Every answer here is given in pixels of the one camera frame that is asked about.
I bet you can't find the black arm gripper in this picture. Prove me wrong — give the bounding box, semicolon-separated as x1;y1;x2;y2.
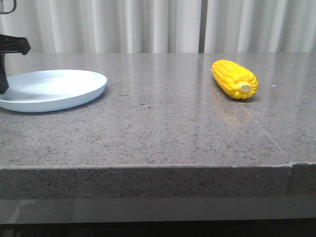
0;35;31;94

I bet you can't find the light blue round plate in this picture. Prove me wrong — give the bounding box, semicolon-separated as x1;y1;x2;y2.
0;70;107;113

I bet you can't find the yellow corn cob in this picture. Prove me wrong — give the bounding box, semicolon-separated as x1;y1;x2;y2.
211;60;259;100

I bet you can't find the white pleated curtain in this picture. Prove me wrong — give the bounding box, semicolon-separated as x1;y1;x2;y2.
0;0;316;53

